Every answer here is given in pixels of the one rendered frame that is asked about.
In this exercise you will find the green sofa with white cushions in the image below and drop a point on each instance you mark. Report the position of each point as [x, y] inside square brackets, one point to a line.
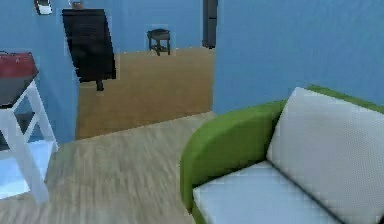
[230, 143]

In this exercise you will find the small brown vase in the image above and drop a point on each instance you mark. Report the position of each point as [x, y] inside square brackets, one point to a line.
[77, 4]

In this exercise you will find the small dark stool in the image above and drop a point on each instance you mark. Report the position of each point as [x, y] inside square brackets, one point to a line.
[159, 37]

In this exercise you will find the dark tall cupboard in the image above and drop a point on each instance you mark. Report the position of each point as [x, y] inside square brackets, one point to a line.
[210, 23]

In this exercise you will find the black cabinet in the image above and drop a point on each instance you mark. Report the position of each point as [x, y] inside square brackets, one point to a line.
[89, 46]

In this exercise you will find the white table with red top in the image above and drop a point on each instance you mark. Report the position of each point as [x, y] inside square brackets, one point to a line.
[20, 140]

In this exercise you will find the white framed wall picture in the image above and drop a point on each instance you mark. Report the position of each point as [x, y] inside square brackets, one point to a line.
[43, 6]

